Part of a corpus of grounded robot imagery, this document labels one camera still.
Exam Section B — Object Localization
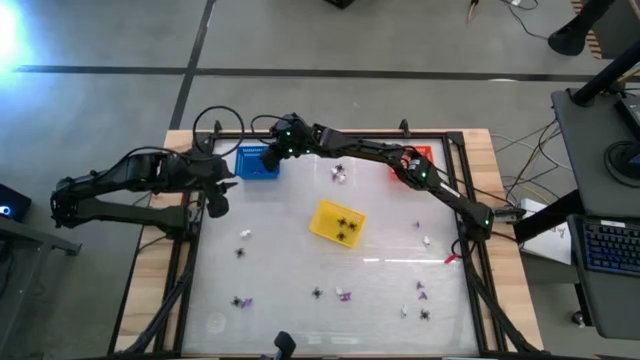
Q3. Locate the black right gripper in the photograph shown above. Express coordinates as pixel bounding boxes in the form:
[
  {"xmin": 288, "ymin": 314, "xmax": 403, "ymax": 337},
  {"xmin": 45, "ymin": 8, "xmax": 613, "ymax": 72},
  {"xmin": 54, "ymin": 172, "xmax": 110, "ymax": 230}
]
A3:
[{"xmin": 261, "ymin": 113, "xmax": 316, "ymax": 173}]

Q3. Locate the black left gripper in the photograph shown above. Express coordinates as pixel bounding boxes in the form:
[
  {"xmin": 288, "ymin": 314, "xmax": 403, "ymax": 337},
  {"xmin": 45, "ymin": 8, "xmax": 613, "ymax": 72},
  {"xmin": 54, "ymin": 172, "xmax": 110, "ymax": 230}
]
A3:
[{"xmin": 197, "ymin": 157, "xmax": 239, "ymax": 219}]

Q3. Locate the yellow plastic basket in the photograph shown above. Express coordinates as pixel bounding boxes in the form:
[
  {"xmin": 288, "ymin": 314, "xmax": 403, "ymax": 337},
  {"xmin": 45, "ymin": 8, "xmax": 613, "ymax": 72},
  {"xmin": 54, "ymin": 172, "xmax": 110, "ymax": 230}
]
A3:
[{"xmin": 308, "ymin": 199, "xmax": 368, "ymax": 249}]

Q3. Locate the blue plastic basket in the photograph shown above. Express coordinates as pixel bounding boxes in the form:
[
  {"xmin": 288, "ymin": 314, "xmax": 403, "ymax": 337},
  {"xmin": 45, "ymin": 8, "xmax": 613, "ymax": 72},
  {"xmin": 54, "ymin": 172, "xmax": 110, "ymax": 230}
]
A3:
[{"xmin": 234, "ymin": 145, "xmax": 281, "ymax": 181}]

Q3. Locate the black rounded object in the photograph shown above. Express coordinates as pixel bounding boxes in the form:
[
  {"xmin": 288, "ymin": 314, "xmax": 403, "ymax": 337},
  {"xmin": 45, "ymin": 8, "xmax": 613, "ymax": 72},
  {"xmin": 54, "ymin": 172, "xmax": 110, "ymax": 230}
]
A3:
[{"xmin": 259, "ymin": 330, "xmax": 297, "ymax": 360}]

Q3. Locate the orange plastic basket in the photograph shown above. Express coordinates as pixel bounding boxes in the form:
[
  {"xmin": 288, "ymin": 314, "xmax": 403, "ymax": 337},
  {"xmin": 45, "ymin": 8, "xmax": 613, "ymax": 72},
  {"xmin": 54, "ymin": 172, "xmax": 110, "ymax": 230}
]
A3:
[{"xmin": 389, "ymin": 145, "xmax": 435, "ymax": 181}]

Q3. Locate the grey metal stand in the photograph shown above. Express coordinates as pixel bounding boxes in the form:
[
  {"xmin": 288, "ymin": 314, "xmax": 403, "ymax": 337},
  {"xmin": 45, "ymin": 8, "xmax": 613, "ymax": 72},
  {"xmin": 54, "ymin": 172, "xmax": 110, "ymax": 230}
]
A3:
[{"xmin": 0, "ymin": 217, "xmax": 83, "ymax": 360}]

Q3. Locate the black box with blue light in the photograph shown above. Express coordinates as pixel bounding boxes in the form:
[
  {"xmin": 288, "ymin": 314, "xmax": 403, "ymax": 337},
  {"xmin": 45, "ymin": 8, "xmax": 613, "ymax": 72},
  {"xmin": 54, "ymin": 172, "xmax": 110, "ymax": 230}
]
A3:
[{"xmin": 0, "ymin": 183, "xmax": 33, "ymax": 224}]

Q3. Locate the black desk leg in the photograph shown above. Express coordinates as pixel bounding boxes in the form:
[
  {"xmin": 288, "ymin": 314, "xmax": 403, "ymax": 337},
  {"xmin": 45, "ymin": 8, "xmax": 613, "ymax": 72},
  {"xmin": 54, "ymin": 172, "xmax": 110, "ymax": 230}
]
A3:
[{"xmin": 512, "ymin": 189, "xmax": 586, "ymax": 244}]

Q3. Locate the white paper sheet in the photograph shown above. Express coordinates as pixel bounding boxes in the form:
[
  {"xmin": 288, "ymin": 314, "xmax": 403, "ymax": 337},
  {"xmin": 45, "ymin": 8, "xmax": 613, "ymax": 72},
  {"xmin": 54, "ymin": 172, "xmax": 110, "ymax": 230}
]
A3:
[{"xmin": 519, "ymin": 197, "xmax": 574, "ymax": 266}]

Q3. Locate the grey desk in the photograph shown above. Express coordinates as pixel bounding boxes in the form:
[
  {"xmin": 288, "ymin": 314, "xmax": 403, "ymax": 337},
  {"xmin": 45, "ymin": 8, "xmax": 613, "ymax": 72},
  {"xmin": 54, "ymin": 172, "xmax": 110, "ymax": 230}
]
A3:
[{"xmin": 551, "ymin": 87, "xmax": 640, "ymax": 219}]

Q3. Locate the round black base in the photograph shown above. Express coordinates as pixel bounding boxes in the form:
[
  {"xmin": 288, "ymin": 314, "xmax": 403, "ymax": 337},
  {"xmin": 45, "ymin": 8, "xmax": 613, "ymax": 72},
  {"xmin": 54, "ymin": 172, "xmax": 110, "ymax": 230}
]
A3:
[{"xmin": 603, "ymin": 139, "xmax": 640, "ymax": 189}]

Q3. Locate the striped edge floor mat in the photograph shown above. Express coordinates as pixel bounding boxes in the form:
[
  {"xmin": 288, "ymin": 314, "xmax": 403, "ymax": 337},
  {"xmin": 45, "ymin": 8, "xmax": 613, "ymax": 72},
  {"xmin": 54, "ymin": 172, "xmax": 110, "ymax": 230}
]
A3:
[{"xmin": 571, "ymin": 0, "xmax": 640, "ymax": 60}]

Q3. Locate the grey laptop table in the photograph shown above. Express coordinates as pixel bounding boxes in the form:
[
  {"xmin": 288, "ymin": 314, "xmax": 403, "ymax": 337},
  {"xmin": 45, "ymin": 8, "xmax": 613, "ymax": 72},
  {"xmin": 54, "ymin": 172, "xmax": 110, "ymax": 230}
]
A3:
[{"xmin": 564, "ymin": 214, "xmax": 640, "ymax": 341}]

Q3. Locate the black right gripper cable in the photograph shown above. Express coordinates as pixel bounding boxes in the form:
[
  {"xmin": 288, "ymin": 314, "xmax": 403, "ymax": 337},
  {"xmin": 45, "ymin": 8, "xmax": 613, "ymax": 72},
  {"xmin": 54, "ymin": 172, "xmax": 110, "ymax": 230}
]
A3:
[{"xmin": 249, "ymin": 113, "xmax": 286, "ymax": 146}]

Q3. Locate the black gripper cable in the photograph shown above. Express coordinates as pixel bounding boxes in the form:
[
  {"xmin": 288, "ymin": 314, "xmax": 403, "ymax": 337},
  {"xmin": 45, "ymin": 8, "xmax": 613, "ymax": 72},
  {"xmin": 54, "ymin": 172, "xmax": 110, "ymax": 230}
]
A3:
[
  {"xmin": 249, "ymin": 113, "xmax": 286, "ymax": 146},
  {"xmin": 192, "ymin": 104, "xmax": 245, "ymax": 159}
]

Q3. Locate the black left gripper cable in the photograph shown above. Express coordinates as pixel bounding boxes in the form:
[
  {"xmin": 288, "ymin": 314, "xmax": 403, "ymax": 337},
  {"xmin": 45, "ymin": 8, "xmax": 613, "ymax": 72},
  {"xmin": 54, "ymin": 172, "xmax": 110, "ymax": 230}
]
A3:
[{"xmin": 192, "ymin": 104, "xmax": 245, "ymax": 159}]

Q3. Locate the black floor cable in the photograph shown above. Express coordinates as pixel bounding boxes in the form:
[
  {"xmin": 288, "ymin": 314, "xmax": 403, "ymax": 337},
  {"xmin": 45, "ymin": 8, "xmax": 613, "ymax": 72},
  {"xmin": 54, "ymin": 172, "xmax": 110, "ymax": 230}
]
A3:
[{"xmin": 492, "ymin": 117, "xmax": 574, "ymax": 189}]

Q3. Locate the cable with white plug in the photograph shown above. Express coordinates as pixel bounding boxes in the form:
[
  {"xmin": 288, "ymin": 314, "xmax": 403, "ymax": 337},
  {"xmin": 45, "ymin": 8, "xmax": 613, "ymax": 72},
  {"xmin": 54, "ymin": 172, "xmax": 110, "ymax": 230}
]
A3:
[{"xmin": 499, "ymin": 0, "xmax": 551, "ymax": 41}]

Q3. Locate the black desk post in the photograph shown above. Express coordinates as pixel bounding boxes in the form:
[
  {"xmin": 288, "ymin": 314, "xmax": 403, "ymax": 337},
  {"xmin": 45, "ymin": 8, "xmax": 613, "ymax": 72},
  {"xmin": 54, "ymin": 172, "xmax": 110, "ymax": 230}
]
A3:
[{"xmin": 569, "ymin": 39, "xmax": 640, "ymax": 107}]

